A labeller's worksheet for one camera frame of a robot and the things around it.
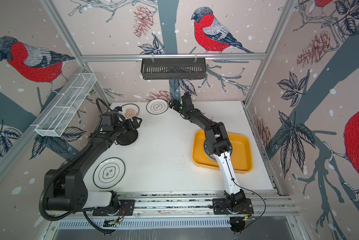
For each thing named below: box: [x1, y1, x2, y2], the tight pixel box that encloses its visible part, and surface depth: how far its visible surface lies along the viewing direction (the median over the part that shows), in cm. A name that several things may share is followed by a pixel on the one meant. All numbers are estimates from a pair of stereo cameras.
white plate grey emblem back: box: [146, 98, 169, 115], surface depth 121 cm
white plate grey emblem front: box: [93, 157, 126, 189], surface depth 87 cm
